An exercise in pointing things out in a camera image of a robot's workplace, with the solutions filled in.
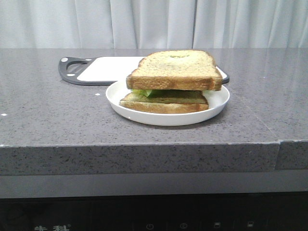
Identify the green lettuce leaf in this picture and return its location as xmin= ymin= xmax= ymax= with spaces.
xmin=131 ymin=90 xmax=161 ymax=98

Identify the toasted bread slice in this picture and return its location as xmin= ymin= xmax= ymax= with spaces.
xmin=126 ymin=50 xmax=222 ymax=91
xmin=119 ymin=90 xmax=209 ymax=114

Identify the white round plate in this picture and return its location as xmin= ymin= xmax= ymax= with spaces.
xmin=105 ymin=80 xmax=230 ymax=126

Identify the white black cutting board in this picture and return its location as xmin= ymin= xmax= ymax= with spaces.
xmin=58 ymin=56 xmax=230 ymax=86

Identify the white curtain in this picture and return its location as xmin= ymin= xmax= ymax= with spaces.
xmin=0 ymin=0 xmax=308 ymax=49

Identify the black appliance control panel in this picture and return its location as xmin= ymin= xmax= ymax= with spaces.
xmin=0 ymin=192 xmax=308 ymax=231

